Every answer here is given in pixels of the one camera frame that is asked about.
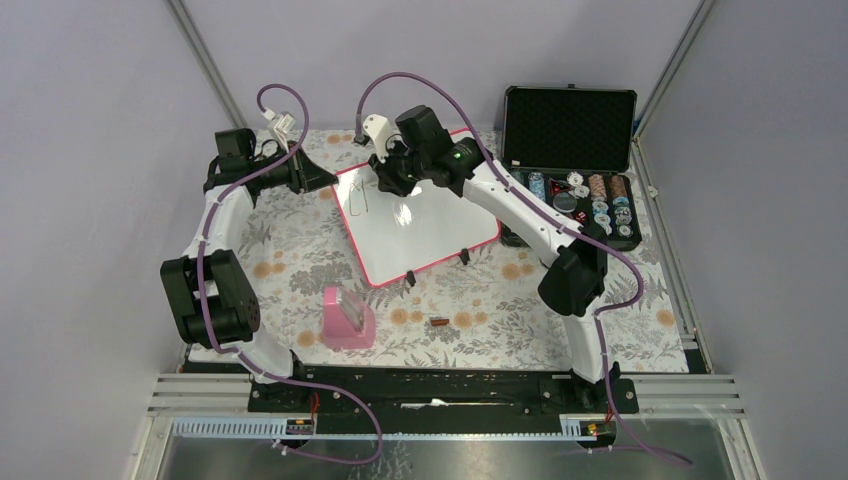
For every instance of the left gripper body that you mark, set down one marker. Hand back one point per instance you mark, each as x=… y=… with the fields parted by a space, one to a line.
x=288 y=173

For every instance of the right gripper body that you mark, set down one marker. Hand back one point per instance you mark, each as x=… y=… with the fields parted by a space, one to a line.
x=401 y=170

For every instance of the pink framed whiteboard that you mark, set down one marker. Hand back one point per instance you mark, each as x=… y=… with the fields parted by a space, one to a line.
x=393 y=236

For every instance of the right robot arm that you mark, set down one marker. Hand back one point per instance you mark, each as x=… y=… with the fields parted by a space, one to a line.
x=416 y=148

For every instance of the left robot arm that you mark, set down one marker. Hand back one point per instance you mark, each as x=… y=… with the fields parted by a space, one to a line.
x=209 y=293

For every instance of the pink eraser holder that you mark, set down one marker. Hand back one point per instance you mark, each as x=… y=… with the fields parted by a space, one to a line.
x=348 y=322

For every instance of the floral tablecloth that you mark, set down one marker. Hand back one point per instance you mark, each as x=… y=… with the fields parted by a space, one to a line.
x=296 y=245

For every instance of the black poker chip case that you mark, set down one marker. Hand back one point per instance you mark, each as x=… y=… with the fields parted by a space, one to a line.
x=571 y=148

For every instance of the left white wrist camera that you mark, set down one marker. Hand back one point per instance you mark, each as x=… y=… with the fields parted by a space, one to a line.
x=279 y=126

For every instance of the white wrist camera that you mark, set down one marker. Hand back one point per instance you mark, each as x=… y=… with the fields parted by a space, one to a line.
x=279 y=126
x=380 y=132

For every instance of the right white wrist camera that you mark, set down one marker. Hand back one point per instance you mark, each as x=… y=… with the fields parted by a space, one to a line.
x=380 y=132

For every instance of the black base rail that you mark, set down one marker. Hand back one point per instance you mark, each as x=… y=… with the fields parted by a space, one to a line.
x=440 y=400

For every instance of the white slotted cable duct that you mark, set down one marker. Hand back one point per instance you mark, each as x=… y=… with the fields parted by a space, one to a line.
x=296 y=429

